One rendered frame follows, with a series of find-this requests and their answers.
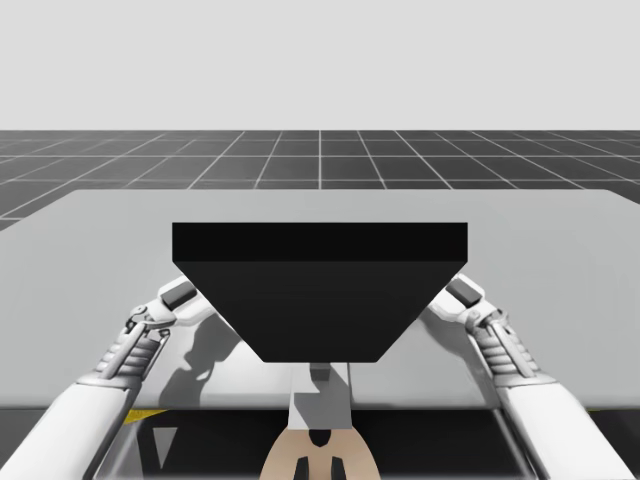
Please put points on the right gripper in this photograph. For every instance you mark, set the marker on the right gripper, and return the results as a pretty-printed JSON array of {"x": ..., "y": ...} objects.
[{"x": 452, "y": 305}]

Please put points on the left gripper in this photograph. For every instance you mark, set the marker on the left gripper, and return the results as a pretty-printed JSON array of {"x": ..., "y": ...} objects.
[{"x": 187, "y": 307}]

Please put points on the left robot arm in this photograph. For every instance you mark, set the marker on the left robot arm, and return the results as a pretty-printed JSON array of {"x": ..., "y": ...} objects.
[{"x": 70, "y": 415}]

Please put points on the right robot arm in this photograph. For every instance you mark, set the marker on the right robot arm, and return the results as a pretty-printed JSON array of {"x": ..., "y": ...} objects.
[{"x": 560, "y": 415}]

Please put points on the black screen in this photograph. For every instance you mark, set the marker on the black screen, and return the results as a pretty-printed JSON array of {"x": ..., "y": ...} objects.
[{"x": 320, "y": 295}]

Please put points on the grey stand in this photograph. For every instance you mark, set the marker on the grey stand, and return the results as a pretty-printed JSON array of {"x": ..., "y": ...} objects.
[{"x": 320, "y": 405}]

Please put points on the tan robot part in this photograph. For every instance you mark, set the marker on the tan robot part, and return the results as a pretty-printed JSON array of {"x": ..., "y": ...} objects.
[{"x": 320, "y": 462}]

